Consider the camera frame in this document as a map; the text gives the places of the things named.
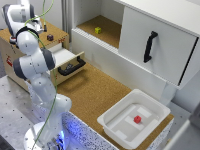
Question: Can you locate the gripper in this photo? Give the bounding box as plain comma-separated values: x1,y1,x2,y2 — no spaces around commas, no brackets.
33,16,48,35

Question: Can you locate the purple block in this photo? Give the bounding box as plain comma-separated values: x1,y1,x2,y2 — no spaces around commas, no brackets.
46,34,55,42

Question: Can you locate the wooden drawer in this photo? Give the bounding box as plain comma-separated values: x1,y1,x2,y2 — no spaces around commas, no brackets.
48,47,87,86

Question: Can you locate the wooden drawer box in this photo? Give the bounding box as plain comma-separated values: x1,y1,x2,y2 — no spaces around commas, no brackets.
0,20,71,93

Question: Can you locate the yellow block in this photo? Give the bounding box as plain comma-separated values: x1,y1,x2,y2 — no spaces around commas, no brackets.
94,26,103,35

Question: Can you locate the white cabinet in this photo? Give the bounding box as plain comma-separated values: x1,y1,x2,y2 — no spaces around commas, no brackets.
70,0,200,108

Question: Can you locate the white plastic box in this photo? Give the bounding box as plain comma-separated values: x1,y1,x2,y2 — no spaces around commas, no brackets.
96,88,172,150

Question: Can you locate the white sliding door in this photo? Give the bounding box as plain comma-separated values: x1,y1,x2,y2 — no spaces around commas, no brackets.
118,5,200,87

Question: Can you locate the pink block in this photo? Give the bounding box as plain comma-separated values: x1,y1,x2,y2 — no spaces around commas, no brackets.
133,115,142,125

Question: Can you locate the black drawer handle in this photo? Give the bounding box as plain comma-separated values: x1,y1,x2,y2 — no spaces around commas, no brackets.
57,55,87,77

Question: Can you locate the green cable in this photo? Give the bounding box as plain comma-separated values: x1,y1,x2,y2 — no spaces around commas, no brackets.
23,0,60,150

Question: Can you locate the black door handle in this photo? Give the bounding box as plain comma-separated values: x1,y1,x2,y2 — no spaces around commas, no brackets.
143,30,159,64

